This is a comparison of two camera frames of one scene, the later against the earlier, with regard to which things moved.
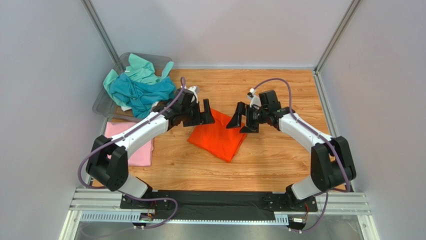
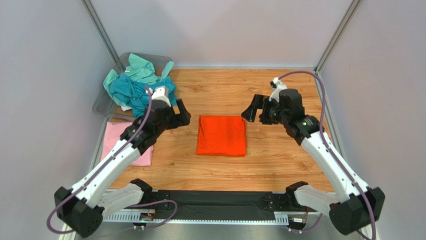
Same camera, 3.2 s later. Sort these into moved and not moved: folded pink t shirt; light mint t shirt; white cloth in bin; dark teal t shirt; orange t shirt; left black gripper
Moved: orange t shirt; left black gripper
Not moved: dark teal t shirt; white cloth in bin; folded pink t shirt; light mint t shirt
